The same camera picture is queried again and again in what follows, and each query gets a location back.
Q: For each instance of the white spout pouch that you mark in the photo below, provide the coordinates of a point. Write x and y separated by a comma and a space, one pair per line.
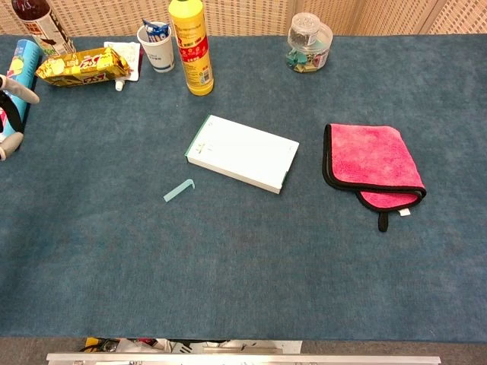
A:
129, 51

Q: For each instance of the clear jar of binder clips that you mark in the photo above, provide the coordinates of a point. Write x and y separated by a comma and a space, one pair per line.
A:
308, 49

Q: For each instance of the blue snack packet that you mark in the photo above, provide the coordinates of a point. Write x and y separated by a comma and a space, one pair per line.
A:
156, 32

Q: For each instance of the yellow plastic bottle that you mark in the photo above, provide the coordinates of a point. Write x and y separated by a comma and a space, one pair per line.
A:
194, 53

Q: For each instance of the white paper cup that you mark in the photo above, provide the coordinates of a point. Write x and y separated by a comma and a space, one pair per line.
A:
160, 55

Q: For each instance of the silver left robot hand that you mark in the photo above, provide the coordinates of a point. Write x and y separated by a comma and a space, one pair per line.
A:
11, 89

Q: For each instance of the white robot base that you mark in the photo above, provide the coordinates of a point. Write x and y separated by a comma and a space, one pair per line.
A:
213, 346

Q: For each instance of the blue felt table mat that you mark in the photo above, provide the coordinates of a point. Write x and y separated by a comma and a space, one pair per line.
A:
243, 266

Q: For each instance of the white cardboard box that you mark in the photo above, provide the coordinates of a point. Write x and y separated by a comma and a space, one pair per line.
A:
243, 152

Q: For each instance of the aluminium profile rail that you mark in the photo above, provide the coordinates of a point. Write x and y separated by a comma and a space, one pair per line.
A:
243, 359

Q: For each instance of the dark labelled drink bottle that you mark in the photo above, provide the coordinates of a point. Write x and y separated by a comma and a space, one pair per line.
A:
42, 26

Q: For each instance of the gold biscuit package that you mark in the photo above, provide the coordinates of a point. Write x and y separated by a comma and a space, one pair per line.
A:
80, 66

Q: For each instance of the woven rattan screen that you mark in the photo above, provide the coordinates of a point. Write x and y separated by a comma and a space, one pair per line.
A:
247, 15

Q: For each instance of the pink black-edged microfibre cloth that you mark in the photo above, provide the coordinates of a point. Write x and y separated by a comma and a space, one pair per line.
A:
373, 159

